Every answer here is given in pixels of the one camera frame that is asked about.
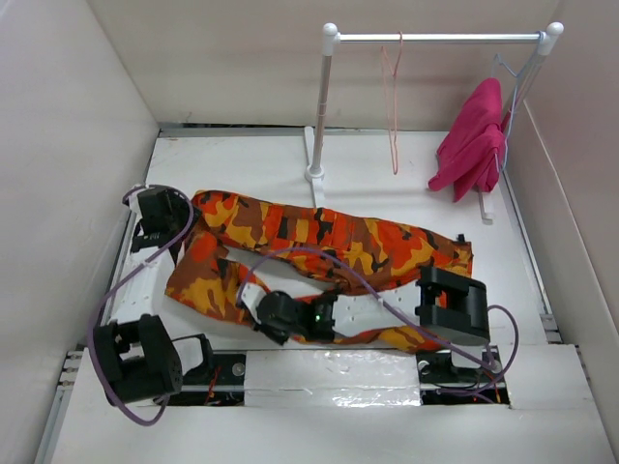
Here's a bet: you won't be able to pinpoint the white metal clothes rack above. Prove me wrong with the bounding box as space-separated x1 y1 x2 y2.
304 21 565 208

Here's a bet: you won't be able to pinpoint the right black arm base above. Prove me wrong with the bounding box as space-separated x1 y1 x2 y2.
416 350 510 406

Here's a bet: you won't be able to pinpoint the silver taped white panel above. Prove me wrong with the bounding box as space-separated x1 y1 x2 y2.
244 349 422 408

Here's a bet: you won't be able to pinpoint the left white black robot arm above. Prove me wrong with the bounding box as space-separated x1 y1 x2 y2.
93 186 216 404

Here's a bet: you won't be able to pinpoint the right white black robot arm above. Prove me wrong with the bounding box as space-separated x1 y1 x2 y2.
240 267 490 347

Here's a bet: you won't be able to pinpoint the pink wire hanger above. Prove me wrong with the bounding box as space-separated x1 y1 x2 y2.
380 32 403 175

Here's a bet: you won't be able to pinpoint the orange camouflage trousers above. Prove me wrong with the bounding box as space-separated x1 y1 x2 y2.
165 190 473 344

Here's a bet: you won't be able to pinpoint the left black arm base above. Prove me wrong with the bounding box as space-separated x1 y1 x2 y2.
168 351 247 407

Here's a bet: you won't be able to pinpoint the light blue wire hanger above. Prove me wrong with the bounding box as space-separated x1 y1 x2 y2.
490 52 537 174

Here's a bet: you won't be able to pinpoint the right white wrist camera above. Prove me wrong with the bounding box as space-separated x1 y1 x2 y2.
238 283 268 312

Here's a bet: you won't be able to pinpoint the magenta pink garment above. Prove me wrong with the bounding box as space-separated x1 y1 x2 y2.
427 77 506 202

